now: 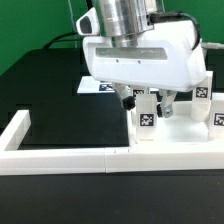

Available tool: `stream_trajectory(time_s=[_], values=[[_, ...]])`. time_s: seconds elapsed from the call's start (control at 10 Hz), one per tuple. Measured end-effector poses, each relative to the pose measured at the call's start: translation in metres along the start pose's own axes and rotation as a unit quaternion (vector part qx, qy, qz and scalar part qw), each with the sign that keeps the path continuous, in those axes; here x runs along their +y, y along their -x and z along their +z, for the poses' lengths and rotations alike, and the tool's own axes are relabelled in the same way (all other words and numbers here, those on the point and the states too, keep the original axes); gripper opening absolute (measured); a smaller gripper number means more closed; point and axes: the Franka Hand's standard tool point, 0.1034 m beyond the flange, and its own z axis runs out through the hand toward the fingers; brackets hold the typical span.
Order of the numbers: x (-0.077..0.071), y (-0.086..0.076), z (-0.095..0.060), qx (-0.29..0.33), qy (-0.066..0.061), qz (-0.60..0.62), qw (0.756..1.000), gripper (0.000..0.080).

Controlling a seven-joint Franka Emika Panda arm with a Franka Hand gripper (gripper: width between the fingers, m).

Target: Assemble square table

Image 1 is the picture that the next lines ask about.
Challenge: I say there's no white marker plate with tags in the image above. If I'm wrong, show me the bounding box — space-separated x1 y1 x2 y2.
77 76 114 94

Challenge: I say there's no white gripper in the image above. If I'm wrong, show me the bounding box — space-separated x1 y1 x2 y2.
76 8 206 118

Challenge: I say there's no white U-shaped obstacle fence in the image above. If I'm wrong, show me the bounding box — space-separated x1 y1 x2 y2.
0 110 224 176

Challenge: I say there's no white cable left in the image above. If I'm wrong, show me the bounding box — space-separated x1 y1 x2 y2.
67 0 78 49

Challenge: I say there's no white square tabletop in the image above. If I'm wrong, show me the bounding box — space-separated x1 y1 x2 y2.
127 101 224 146

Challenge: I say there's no black cable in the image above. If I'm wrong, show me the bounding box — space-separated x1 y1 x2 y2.
44 30 84 50

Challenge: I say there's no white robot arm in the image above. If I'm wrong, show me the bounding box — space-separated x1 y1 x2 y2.
76 0 206 118

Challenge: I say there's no grey camera cable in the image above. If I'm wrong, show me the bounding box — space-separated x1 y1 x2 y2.
199 41 224 50

